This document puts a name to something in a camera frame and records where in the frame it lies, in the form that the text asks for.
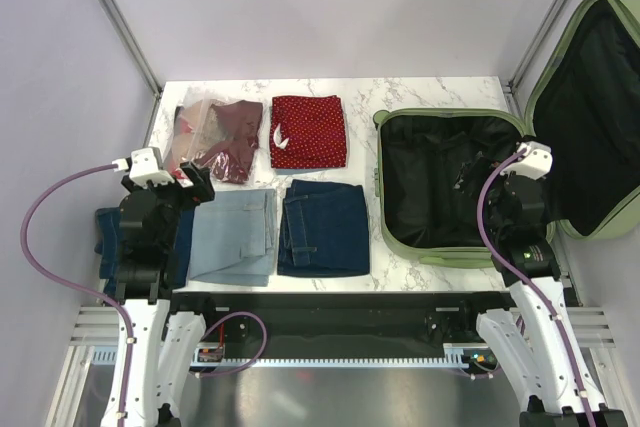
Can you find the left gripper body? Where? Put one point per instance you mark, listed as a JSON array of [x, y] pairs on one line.
[[189, 196]]

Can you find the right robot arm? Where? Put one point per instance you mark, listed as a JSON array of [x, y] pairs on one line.
[[537, 350]]

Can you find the left aluminium frame post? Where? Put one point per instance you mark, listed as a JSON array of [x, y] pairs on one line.
[[127, 37]]

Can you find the dark blue jeans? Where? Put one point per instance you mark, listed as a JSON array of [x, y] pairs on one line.
[[108, 219], [324, 231]]

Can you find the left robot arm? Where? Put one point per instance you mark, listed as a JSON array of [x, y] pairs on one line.
[[157, 336]]

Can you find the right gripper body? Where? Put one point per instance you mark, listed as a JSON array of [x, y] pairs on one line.
[[482, 168]]

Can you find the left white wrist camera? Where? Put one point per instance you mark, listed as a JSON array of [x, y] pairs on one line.
[[143, 168]]

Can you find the right aluminium frame post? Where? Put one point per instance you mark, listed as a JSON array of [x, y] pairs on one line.
[[545, 28]]

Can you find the clear bag with maroon clothes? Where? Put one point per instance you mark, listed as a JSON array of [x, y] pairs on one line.
[[216, 132]]

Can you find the red polka dot garment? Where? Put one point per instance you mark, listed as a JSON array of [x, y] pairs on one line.
[[307, 133]]

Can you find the green open suitcase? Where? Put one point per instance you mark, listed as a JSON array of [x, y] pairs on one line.
[[584, 106]]

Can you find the aluminium frame post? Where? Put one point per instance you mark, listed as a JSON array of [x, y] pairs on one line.
[[545, 28], [127, 37]]

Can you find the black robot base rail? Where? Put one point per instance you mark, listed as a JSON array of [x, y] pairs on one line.
[[323, 326]]

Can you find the light blue jeans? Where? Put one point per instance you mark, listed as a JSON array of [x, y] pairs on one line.
[[234, 239]]

